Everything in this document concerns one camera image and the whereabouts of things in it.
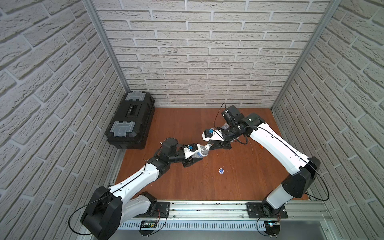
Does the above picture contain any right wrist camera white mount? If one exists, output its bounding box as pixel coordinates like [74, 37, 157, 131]
[202, 129, 225, 142]

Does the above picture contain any left corner aluminium profile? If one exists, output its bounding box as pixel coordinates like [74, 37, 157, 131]
[83, 0, 131, 93]

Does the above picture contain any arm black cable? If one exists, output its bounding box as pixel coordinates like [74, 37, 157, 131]
[68, 167, 148, 236]
[257, 125, 330, 202]

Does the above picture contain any black mounting plate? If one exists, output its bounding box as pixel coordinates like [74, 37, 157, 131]
[246, 202, 288, 219]
[135, 192, 171, 218]

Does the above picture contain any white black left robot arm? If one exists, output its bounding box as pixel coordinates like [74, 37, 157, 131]
[81, 138, 211, 240]

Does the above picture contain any controller circuit board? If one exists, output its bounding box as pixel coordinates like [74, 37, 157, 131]
[264, 222, 281, 237]
[139, 221, 157, 236]

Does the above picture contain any clear labelled bottle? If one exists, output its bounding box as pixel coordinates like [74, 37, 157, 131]
[192, 144, 210, 158]

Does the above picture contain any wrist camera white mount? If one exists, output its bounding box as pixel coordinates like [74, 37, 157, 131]
[202, 129, 225, 142]
[184, 144, 201, 159]

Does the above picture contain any right controller circuit board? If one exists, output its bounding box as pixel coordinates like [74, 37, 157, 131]
[264, 222, 281, 237]

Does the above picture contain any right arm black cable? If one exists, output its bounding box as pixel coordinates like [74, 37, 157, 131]
[257, 125, 330, 202]

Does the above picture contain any black plastic toolbox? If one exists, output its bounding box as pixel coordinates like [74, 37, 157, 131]
[105, 91, 155, 150]

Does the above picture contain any left controller circuit board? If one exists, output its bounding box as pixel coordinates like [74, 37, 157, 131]
[139, 221, 157, 236]

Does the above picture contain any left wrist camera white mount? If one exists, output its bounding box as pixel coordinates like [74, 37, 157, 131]
[184, 144, 201, 159]

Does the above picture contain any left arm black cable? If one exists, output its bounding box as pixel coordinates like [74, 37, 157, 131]
[68, 167, 148, 236]

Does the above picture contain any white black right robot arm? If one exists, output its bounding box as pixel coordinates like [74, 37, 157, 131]
[202, 111, 320, 216]

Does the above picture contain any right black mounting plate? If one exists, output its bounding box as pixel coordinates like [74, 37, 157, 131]
[246, 202, 288, 219]

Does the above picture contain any right corner aluminium profile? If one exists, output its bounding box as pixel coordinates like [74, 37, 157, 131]
[271, 0, 342, 113]

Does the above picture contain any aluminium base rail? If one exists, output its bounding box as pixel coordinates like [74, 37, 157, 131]
[119, 200, 333, 233]

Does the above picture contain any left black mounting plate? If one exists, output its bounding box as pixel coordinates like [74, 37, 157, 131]
[135, 192, 171, 218]

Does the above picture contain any corner aluminium profile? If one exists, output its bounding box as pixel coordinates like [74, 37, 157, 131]
[271, 0, 342, 113]
[83, 0, 131, 93]

